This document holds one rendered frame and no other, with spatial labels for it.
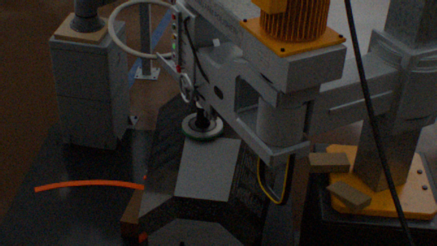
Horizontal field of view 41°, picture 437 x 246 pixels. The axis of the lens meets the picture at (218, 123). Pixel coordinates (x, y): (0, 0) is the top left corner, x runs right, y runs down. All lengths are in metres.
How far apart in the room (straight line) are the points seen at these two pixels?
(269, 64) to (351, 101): 0.47
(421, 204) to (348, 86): 0.84
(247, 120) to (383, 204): 0.82
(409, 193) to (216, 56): 1.15
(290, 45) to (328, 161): 1.06
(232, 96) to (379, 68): 0.61
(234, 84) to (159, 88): 2.62
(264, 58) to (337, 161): 1.03
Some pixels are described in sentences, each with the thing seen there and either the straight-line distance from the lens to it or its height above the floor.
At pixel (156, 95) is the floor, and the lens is 4.92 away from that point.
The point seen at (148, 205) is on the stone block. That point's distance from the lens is 2.87.
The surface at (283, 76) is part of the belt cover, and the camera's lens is 2.04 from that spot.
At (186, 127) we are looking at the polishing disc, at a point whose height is 0.88.
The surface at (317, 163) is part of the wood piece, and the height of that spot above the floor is 0.83.
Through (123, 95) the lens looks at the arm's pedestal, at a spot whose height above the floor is 0.33.
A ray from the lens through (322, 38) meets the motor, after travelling 2.13.
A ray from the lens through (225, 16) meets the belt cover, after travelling 2.35.
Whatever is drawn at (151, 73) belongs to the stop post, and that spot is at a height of 0.01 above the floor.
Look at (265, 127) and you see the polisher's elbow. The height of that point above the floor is 1.33.
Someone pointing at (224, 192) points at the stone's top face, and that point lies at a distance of 2.74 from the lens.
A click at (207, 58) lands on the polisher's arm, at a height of 1.39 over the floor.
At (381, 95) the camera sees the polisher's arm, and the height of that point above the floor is 1.38.
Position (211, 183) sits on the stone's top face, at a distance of 2.78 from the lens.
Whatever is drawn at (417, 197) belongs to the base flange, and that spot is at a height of 0.78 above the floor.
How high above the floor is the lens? 2.66
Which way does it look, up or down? 35 degrees down
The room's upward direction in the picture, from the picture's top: 3 degrees clockwise
